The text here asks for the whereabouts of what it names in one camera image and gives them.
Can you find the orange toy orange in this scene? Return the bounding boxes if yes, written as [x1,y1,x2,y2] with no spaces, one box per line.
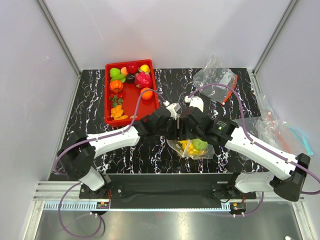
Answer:
[140,89,154,101]

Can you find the clear bag orange zipper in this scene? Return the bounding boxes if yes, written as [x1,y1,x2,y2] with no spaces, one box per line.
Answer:
[193,55,238,105]

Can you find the green toy starfruit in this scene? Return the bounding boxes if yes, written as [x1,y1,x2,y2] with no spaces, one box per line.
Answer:
[110,74,126,83]

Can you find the clear bags blue red zippers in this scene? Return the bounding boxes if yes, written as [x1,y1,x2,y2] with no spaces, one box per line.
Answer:
[234,95,314,156]

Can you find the green toy apple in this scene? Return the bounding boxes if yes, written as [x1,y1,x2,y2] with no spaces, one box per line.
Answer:
[191,138,208,151]

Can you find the red plastic tray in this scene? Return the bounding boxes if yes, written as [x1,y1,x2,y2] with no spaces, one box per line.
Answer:
[104,62,159,127]

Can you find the green toy pepper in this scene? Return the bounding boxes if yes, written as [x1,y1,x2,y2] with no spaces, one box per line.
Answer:
[109,67,121,78]

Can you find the polka dot zip bag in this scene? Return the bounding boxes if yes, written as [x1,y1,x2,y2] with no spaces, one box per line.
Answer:
[167,138,215,160]

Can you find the orange toy ginger root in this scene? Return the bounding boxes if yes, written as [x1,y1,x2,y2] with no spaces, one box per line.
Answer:
[110,105,128,121]

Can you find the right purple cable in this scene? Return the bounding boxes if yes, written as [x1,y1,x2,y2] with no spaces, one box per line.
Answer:
[186,83,320,221]

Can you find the yellow toy banana bunch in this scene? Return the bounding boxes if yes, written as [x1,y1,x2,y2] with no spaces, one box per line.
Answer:
[179,140,200,157]

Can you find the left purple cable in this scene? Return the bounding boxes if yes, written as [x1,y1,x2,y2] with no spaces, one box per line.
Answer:
[53,88,171,238]

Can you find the pink toy dragon fruit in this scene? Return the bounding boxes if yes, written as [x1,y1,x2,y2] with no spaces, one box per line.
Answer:
[134,71,153,88]

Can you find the peach toy fruit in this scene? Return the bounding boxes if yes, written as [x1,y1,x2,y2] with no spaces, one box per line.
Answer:
[120,67,129,76]

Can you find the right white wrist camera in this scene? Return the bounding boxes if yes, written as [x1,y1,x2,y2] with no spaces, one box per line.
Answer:
[184,96,204,112]

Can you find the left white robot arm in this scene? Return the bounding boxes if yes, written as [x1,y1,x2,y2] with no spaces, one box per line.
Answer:
[57,103,180,198]

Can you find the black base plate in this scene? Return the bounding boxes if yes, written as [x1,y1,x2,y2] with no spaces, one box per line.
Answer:
[79,172,257,210]

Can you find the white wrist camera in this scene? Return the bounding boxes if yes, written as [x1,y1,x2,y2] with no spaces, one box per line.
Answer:
[184,96,204,112]
[163,100,181,120]

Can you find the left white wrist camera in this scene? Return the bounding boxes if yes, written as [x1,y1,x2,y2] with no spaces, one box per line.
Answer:
[163,100,181,120]

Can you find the orange toy pumpkin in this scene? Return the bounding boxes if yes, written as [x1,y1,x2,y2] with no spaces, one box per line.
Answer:
[109,80,124,93]

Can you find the yellow toy lemon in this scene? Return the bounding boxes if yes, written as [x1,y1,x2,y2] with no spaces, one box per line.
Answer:
[139,64,150,74]

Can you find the purple cable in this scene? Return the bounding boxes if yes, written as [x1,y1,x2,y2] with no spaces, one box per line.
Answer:
[53,88,171,238]
[186,83,320,221]

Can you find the dark purple toy mangosteen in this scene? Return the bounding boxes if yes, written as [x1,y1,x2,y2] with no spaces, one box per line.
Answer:
[125,74,135,84]

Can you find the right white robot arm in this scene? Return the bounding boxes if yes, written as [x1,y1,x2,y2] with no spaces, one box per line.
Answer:
[180,106,311,202]

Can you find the dark red toy apple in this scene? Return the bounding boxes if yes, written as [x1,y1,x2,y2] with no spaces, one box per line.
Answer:
[126,61,139,75]

